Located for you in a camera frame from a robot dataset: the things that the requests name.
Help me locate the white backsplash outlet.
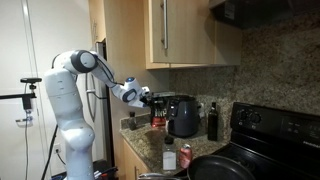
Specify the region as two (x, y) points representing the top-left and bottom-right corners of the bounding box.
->
(198, 102), (206, 119)

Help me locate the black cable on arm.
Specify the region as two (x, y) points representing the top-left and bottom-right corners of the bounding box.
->
(95, 55), (128, 88)

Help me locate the black camera stand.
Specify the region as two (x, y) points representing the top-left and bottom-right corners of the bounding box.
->
(0, 83), (38, 128)

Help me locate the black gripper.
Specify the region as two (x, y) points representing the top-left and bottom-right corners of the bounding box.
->
(141, 93), (161, 107)

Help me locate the metal pot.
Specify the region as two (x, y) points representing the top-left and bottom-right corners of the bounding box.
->
(138, 172), (174, 180)

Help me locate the dark glass oil bottle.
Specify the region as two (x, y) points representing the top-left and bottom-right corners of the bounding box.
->
(207, 101), (219, 142)

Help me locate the wooden upper cabinet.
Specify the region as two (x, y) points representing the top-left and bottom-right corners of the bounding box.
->
(88, 0), (243, 70)

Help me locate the hinged upper cabinet door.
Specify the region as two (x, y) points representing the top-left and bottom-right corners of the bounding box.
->
(148, 0), (217, 66)

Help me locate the stainless steel fridge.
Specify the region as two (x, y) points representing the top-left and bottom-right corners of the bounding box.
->
(84, 39), (115, 168)

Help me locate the black kitchen stove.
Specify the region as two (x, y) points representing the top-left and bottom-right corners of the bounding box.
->
(173, 102), (320, 180)

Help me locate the wooden cabinet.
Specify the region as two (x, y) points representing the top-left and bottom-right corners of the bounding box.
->
(88, 0), (243, 70)
(121, 138), (151, 180)

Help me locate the white wall outlet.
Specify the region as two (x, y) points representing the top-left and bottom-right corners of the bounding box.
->
(52, 143), (63, 155)

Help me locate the thick black floor cable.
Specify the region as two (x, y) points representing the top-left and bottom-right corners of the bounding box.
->
(40, 124), (59, 180)

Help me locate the small dark spice grinder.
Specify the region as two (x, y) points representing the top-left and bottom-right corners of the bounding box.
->
(128, 111), (138, 132)

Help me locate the curved metal fridge handle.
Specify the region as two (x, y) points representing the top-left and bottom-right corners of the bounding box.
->
(85, 73), (98, 123)

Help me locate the metal cabinet handle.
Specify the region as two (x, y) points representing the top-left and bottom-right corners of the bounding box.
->
(161, 0), (169, 51)

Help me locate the wooden lower cabinet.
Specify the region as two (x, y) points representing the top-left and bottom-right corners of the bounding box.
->
(121, 138), (151, 180)

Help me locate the red soda can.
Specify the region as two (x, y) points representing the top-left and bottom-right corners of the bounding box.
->
(178, 143), (193, 170)

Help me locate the black frying pan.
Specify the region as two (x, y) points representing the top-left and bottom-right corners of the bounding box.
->
(186, 154), (256, 180)

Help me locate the black camera on stand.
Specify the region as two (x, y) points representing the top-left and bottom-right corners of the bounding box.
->
(19, 77), (43, 84)

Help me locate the black range hood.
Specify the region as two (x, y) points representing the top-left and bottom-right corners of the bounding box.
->
(208, 0), (320, 32)

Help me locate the thin grey hanging cable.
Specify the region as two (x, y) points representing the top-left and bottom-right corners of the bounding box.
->
(23, 111), (29, 180)

